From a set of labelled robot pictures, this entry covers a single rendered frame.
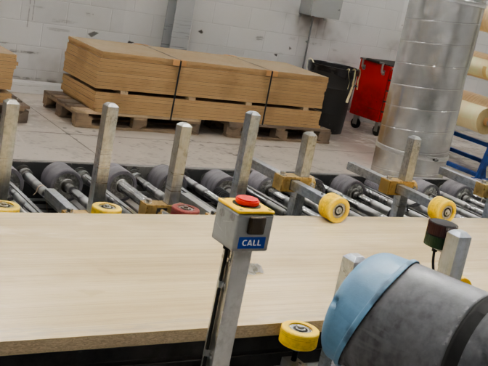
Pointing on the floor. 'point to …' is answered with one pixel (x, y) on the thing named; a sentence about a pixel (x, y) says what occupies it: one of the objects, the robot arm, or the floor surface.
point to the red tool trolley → (372, 91)
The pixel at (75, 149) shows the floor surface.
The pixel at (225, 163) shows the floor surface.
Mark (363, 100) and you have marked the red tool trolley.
